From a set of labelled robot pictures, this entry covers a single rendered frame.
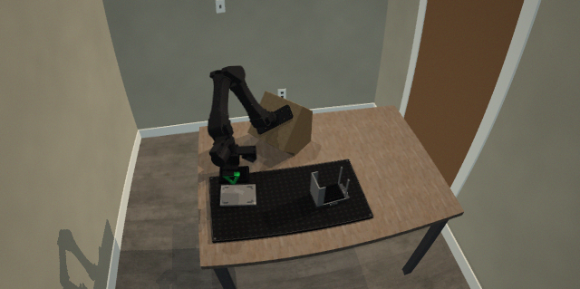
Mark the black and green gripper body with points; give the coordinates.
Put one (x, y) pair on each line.
(227, 167)

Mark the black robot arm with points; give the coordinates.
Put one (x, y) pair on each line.
(219, 124)

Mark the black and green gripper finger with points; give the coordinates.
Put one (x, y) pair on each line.
(236, 175)

